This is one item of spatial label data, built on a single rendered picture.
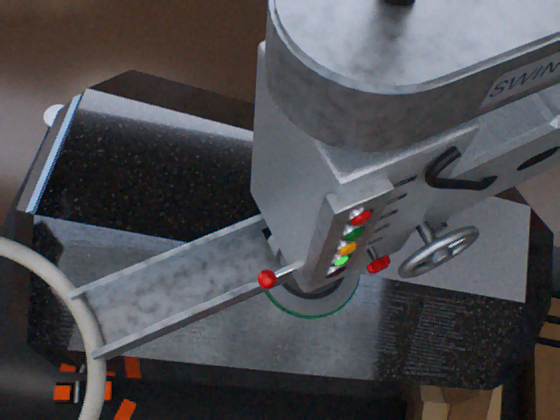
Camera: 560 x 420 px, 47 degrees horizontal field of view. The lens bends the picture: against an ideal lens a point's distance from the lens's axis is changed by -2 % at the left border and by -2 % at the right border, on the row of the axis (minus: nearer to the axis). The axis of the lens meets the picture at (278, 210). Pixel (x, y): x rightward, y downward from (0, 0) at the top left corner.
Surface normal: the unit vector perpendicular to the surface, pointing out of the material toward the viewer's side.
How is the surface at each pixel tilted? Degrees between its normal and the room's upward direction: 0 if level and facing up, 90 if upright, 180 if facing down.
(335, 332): 45
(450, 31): 0
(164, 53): 0
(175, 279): 2
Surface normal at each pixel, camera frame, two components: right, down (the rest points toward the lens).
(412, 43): 0.06, -0.41
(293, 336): -0.07, 0.34
